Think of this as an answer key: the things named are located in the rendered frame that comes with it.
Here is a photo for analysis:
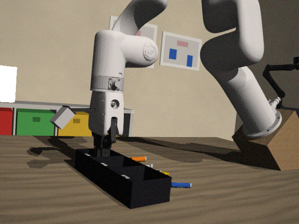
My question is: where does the blue cylinder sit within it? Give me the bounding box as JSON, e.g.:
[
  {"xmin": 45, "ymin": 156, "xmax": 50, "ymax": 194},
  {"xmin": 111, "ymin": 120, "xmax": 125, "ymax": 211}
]
[{"xmin": 171, "ymin": 182, "xmax": 192, "ymax": 188}]

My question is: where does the orange battery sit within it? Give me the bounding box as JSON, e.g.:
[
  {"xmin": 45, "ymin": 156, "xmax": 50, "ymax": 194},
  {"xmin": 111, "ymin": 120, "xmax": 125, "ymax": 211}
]
[{"xmin": 130, "ymin": 156, "xmax": 147, "ymax": 162}]

